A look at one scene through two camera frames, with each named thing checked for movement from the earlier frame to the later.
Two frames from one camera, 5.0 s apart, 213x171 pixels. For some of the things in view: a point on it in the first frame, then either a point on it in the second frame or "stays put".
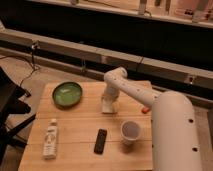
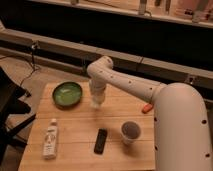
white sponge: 109,106 → 94,104
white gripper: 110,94 → 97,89
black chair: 10,104 stays put
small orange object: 145,110 stays put
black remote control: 100,141 stays put
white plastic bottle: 51,140 stays put
